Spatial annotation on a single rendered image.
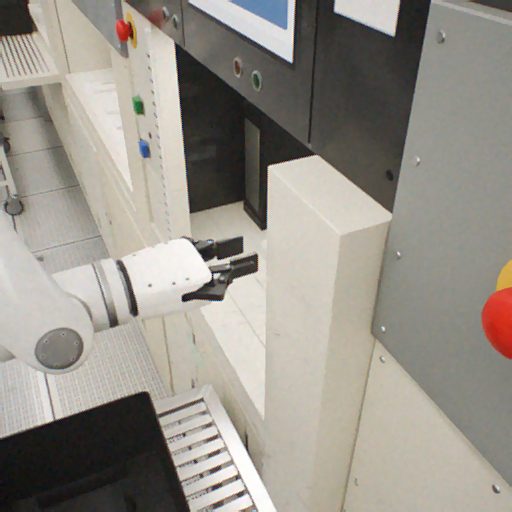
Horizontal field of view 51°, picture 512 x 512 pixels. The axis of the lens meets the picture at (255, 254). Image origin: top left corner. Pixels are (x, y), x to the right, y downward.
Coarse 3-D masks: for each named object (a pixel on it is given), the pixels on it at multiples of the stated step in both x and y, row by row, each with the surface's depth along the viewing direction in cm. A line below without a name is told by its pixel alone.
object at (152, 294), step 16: (176, 240) 71; (128, 256) 68; (144, 256) 68; (160, 256) 68; (176, 256) 68; (192, 256) 68; (128, 272) 65; (144, 272) 65; (160, 272) 65; (176, 272) 66; (192, 272) 66; (208, 272) 66; (128, 288) 63; (144, 288) 63; (160, 288) 64; (176, 288) 64; (192, 288) 65; (144, 304) 64; (160, 304) 64; (176, 304) 65; (192, 304) 66; (208, 304) 68
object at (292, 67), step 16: (336, 0) 40; (352, 0) 39; (368, 0) 37; (384, 0) 35; (128, 16) 102; (208, 16) 64; (352, 16) 39; (368, 16) 37; (384, 16) 36; (384, 32) 36; (256, 48) 55; (288, 64) 50; (144, 112) 111; (192, 352) 129
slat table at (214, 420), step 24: (168, 408) 104; (192, 408) 104; (216, 408) 104; (168, 432) 99; (216, 432) 99; (192, 456) 95; (216, 456) 95; (240, 456) 95; (216, 480) 92; (240, 480) 92; (192, 504) 88; (216, 504) 131; (240, 504) 88; (264, 504) 88
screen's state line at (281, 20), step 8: (232, 0) 57; (240, 0) 55; (248, 0) 53; (256, 0) 52; (264, 0) 50; (272, 0) 49; (280, 0) 48; (248, 8) 54; (256, 8) 52; (264, 8) 51; (272, 8) 49; (280, 8) 48; (264, 16) 51; (272, 16) 50; (280, 16) 48; (280, 24) 49
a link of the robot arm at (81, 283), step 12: (60, 276) 62; (72, 276) 62; (84, 276) 62; (96, 276) 62; (72, 288) 61; (84, 288) 61; (96, 288) 62; (84, 300) 61; (96, 300) 61; (96, 312) 62; (96, 324) 62; (108, 324) 63; (0, 348) 58; (0, 360) 60
